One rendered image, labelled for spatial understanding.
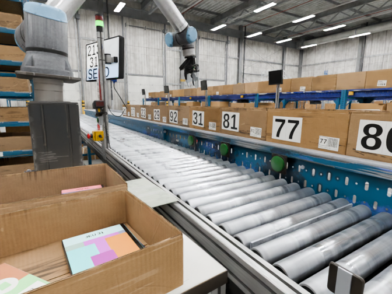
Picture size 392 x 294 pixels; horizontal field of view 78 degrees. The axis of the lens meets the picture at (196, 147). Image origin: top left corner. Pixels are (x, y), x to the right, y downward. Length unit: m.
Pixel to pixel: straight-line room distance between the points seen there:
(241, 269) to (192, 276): 0.13
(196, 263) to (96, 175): 0.57
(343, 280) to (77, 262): 0.45
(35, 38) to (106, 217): 0.77
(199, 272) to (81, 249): 0.24
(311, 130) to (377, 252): 0.56
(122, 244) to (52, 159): 0.67
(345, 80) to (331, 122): 5.14
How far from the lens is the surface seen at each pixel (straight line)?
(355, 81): 6.11
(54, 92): 1.17
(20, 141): 2.11
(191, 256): 0.57
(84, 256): 0.55
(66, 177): 0.97
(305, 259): 0.62
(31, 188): 0.98
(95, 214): 0.68
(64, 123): 1.14
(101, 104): 1.77
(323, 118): 1.09
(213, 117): 1.62
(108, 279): 0.42
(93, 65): 2.24
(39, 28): 1.18
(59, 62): 1.16
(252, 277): 0.58
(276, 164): 1.14
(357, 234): 0.78
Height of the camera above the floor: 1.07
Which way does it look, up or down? 10 degrees down
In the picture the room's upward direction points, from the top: straight up
